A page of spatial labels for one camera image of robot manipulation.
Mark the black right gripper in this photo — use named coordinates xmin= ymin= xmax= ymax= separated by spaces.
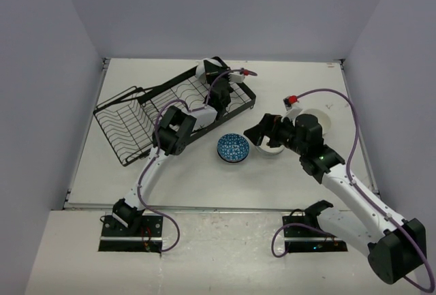
xmin=244 ymin=113 xmax=307 ymax=155

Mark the black wire dish rack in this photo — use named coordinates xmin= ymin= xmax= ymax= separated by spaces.
xmin=93 ymin=57 xmax=256 ymax=166

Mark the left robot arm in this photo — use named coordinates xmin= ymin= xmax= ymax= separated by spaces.
xmin=112 ymin=57 xmax=233 ymax=236

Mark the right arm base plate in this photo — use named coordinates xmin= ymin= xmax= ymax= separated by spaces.
xmin=282 ymin=213 xmax=348 ymax=253

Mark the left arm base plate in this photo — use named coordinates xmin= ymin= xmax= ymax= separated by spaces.
xmin=98 ymin=215 xmax=163 ymax=253

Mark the pale blue bowl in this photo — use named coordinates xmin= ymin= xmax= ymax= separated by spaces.
xmin=255 ymin=136 xmax=285 ymax=156
xmin=195 ymin=58 xmax=215 ymax=83

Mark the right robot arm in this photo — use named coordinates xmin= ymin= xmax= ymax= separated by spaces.
xmin=244 ymin=114 xmax=430 ymax=285

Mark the beige bowl colourful flower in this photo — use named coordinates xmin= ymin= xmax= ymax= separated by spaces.
xmin=300 ymin=108 xmax=332 ymax=136

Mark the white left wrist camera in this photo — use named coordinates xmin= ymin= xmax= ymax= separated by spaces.
xmin=228 ymin=72 xmax=245 ymax=84

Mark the red patterned white bowl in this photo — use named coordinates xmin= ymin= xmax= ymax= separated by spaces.
xmin=217 ymin=133 xmax=250 ymax=164

